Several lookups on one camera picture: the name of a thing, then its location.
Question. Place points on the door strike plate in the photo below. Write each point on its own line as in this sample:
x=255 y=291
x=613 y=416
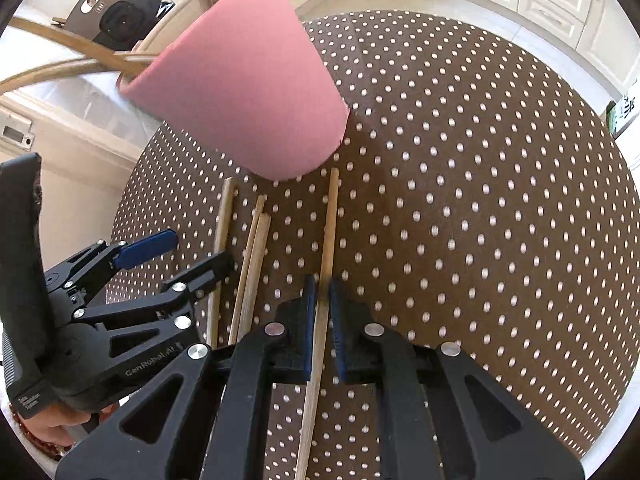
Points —
x=16 y=130

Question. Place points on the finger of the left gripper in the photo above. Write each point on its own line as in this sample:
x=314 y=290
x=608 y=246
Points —
x=86 y=273
x=163 y=318

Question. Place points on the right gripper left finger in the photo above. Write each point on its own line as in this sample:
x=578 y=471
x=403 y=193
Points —
x=206 y=415

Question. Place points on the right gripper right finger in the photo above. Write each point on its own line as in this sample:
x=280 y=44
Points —
x=440 y=414

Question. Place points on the person's left hand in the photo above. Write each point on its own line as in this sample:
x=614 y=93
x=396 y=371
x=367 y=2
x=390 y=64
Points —
x=51 y=426

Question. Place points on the brown polka dot tablecloth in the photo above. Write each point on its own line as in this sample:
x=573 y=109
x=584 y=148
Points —
x=482 y=201

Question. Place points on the pink ceramic cup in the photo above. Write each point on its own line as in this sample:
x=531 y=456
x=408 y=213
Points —
x=245 y=79

